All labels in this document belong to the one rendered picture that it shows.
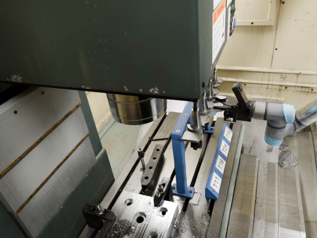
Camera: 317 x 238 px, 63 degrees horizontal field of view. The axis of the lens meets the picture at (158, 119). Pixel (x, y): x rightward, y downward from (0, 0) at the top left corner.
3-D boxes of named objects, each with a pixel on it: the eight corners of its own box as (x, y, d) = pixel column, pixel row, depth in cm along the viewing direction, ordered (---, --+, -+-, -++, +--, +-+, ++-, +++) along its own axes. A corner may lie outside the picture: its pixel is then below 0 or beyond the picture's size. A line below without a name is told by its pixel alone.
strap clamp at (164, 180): (173, 195, 111) (170, 170, 102) (162, 221, 101) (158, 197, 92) (165, 193, 112) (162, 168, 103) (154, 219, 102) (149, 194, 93)
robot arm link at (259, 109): (265, 108, 102) (266, 97, 108) (253, 106, 103) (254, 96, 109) (262, 123, 106) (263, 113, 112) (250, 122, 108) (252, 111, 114)
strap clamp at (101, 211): (121, 228, 100) (113, 204, 92) (117, 236, 98) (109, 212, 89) (93, 219, 105) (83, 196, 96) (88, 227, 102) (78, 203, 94)
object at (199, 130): (192, 123, 100) (192, 118, 99) (206, 127, 97) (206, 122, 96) (184, 132, 96) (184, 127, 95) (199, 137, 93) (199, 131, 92)
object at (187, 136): (203, 134, 93) (203, 132, 93) (200, 143, 89) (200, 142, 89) (184, 131, 96) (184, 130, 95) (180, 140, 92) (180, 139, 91)
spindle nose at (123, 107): (120, 95, 81) (112, 59, 74) (171, 95, 78) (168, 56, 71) (103, 126, 68) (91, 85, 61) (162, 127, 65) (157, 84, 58)
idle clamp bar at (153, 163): (166, 154, 132) (165, 145, 128) (151, 196, 111) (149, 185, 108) (157, 153, 133) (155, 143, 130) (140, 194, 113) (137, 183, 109)
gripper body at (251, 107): (221, 120, 112) (251, 124, 108) (222, 103, 107) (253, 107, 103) (224, 111, 118) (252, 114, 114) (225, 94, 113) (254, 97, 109)
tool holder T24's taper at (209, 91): (204, 91, 114) (203, 77, 110) (213, 92, 113) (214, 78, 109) (202, 97, 111) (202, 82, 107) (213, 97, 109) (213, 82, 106)
